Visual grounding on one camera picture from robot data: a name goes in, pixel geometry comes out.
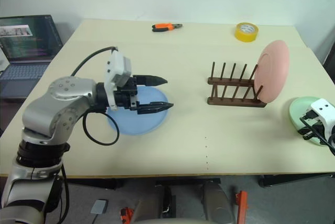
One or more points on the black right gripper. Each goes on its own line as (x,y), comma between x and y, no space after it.
(312,131)

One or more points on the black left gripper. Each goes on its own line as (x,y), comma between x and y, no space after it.
(125,95)

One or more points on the green plate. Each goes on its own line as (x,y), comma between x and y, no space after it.
(298,111)

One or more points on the pink plate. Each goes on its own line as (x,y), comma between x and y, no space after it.
(272,72)

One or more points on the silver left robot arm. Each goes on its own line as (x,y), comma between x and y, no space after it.
(52,109)

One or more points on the brown wooden dish rack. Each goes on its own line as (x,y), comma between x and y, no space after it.
(230,101)

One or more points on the blue plate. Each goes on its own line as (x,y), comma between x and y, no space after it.
(149,124)

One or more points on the orange black pliers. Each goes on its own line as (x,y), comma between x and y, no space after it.
(165,27)

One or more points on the black upright bar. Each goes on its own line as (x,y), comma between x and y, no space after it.
(167,200)

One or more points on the yellow tape roll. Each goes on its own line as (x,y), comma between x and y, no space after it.
(246,34)

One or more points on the grey rounded cover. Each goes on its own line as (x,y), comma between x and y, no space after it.
(217,203)

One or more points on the orange black floor tool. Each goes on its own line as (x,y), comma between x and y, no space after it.
(127,213)

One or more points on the grey foot pedal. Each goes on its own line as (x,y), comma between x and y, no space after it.
(99,206)

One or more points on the dark laptop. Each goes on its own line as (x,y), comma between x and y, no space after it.
(26,40)

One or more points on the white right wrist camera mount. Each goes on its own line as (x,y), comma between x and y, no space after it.
(323,111)

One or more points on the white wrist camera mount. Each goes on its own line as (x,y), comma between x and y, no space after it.
(115,72)
(323,111)

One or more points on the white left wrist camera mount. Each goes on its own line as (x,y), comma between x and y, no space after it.
(115,72)

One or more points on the black table frame beam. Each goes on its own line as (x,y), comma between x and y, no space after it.
(288,180)

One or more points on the orange metal post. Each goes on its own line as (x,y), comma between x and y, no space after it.
(242,205)

